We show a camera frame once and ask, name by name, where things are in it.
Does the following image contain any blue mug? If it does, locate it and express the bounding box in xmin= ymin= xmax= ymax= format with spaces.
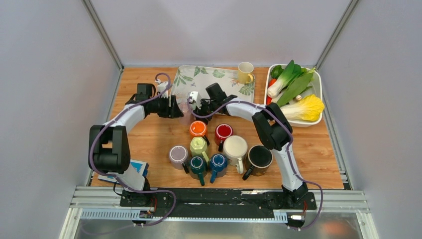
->
xmin=210 ymin=153 xmax=228 ymax=183

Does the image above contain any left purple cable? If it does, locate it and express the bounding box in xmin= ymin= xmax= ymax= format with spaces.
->
xmin=88 ymin=72 xmax=177 ymax=227

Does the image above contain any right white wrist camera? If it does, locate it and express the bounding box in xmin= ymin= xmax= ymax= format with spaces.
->
xmin=187 ymin=91 xmax=202 ymax=110

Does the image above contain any mauve mug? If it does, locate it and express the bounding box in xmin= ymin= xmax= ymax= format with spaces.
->
xmin=169 ymin=145 xmax=189 ymax=174

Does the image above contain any purple cable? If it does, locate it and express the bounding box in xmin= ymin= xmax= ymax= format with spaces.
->
xmin=186 ymin=97 xmax=324 ymax=231
xmin=88 ymin=72 xmax=177 ymax=227

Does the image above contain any green bok choy toy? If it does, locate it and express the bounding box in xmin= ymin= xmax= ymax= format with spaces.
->
xmin=266 ymin=60 xmax=316 ymax=107

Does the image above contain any black floral mug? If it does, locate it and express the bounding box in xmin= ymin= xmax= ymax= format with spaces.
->
xmin=242 ymin=145 xmax=273 ymax=181

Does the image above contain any green bell pepper toy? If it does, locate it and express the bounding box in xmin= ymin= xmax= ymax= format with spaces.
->
xmin=270 ymin=65 xmax=284 ymax=79

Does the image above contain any orange mug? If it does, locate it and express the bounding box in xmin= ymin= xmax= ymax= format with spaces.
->
xmin=189 ymin=120 xmax=210 ymax=145

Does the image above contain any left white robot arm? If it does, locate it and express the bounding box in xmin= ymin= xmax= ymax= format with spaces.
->
xmin=88 ymin=83 xmax=184 ymax=206

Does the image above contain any cream cat pattern mug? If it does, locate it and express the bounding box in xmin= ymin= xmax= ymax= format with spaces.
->
xmin=223 ymin=135 xmax=248 ymax=174

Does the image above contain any leaf pattern tray mat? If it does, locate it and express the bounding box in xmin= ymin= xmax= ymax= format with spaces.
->
xmin=171 ymin=65 xmax=254 ymax=103

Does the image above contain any pale yellow mug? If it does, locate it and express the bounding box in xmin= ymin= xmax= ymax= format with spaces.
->
xmin=237 ymin=62 xmax=254 ymax=84

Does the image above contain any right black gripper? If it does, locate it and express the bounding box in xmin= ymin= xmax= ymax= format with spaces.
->
xmin=193 ymin=98 xmax=217 ymax=125

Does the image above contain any teal mug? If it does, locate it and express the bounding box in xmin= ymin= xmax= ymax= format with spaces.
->
xmin=189 ymin=156 xmax=208 ymax=186

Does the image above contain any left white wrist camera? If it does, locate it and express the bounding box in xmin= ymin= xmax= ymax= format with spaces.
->
xmin=155 ymin=79 xmax=169 ymax=98

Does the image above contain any blue booklet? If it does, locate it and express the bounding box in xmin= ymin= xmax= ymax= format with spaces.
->
xmin=116 ymin=159 xmax=149 ymax=186

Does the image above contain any orange toy pumpkin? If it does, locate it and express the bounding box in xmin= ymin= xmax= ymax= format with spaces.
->
xmin=266 ymin=96 xmax=272 ymax=105

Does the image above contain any red mug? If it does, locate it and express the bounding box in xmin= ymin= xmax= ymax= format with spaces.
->
xmin=214 ymin=123 xmax=234 ymax=152

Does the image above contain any red tomato toy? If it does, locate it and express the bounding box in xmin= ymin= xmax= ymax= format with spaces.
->
xmin=268 ymin=78 xmax=277 ymax=88

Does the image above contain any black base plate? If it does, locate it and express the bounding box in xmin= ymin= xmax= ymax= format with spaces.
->
xmin=120 ymin=188 xmax=317 ymax=219

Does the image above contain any pink mug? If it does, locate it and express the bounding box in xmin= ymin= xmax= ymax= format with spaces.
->
xmin=178 ymin=102 xmax=194 ymax=126

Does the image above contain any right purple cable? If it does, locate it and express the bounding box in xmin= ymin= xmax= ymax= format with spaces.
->
xmin=186 ymin=97 xmax=324 ymax=231

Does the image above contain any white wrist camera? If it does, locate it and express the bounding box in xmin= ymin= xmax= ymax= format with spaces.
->
xmin=155 ymin=79 xmax=169 ymax=98
xmin=187 ymin=91 xmax=202 ymax=110

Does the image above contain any white vegetable tub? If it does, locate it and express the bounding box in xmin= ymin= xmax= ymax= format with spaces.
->
xmin=265 ymin=64 xmax=322 ymax=127

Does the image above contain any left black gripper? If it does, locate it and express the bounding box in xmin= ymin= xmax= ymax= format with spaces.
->
xmin=149 ymin=95 xmax=184 ymax=119

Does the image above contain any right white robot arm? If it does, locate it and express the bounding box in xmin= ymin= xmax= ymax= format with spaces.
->
xmin=187 ymin=83 xmax=308 ymax=208

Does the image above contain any light green faceted mug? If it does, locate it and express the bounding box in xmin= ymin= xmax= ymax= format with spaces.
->
xmin=190 ymin=137 xmax=210 ymax=163

